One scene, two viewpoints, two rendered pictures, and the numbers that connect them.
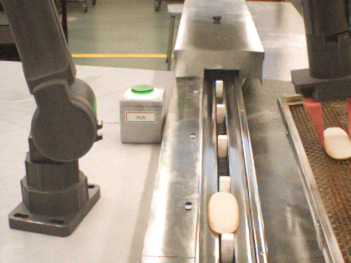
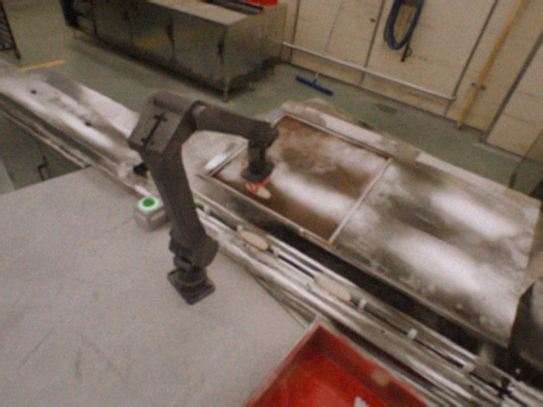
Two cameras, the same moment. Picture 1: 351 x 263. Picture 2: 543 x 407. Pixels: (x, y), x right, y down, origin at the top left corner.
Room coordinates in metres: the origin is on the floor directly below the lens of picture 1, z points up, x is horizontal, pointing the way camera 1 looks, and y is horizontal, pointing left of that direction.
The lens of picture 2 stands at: (0.27, 0.56, 1.62)
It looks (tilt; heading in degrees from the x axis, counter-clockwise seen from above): 40 degrees down; 296
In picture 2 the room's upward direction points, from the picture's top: 9 degrees clockwise
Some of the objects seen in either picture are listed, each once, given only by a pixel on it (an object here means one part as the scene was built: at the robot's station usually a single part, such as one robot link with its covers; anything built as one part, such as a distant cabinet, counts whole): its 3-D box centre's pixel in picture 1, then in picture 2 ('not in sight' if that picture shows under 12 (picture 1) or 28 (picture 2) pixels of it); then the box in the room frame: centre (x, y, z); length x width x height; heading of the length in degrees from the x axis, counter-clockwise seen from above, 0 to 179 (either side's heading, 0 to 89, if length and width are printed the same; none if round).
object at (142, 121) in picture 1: (144, 124); (151, 216); (0.95, 0.05, 0.84); 0.08 x 0.08 x 0.11; 87
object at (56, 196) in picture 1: (54, 183); (190, 274); (0.69, 0.16, 0.86); 0.12 x 0.09 x 0.08; 165
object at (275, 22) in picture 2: not in sight; (249, 37); (2.85, -3.23, 0.44); 0.70 x 0.55 x 0.87; 177
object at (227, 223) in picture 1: (223, 210); (253, 239); (0.63, -0.06, 0.86); 0.10 x 0.04 x 0.01; 177
